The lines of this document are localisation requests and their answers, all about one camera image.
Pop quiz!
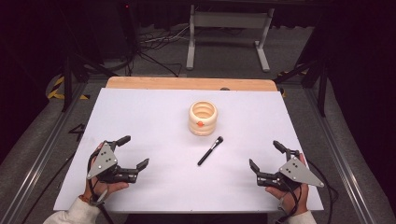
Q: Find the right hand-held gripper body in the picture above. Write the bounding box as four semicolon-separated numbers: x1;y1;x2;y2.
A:
256;148;325;192

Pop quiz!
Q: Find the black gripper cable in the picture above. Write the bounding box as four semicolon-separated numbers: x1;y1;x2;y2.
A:
87;150;116;224
275;159;340;224

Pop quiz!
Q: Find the black makeup brush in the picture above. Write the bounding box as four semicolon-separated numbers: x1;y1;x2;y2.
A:
197;135;224;167

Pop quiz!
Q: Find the white table mat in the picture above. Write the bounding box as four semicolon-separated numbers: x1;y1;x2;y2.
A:
52;87;325;215

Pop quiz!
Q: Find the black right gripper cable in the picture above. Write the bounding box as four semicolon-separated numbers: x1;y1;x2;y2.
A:
275;159;340;224

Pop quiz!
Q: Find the bundle of floor cables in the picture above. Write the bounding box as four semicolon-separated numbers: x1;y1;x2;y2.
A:
125;23;191;78

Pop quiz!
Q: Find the beige ribbed brush holder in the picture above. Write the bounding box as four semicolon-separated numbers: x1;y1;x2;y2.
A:
188;100;219;137

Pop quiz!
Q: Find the white metal stand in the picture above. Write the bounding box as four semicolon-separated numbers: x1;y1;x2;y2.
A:
185;4;276;74

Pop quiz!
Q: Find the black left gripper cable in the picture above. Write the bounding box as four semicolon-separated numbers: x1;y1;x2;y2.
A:
87;150;116;224

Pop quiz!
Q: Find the person's right hand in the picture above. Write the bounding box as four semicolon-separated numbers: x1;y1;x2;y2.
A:
265;153;310;217

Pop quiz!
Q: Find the aluminium floor rail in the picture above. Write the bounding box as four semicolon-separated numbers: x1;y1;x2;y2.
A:
0;81;90;224
302;87;379;224

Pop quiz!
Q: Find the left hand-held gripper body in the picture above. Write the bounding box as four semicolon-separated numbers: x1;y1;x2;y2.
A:
87;140;139;185

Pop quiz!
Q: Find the black device with red light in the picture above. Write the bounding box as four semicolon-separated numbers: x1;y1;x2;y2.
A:
119;2;139;55

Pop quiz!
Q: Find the person's left hand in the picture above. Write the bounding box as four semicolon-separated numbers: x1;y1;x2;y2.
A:
82;142;130;203

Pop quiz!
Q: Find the yellow black floor tape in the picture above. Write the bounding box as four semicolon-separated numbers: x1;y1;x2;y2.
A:
46;76;92;101

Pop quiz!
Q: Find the wooden table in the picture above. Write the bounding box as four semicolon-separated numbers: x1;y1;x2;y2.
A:
106;76;278;92

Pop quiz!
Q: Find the black tripod stand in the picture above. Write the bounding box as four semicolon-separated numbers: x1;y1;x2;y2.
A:
59;50;120;114
273;54;332;119

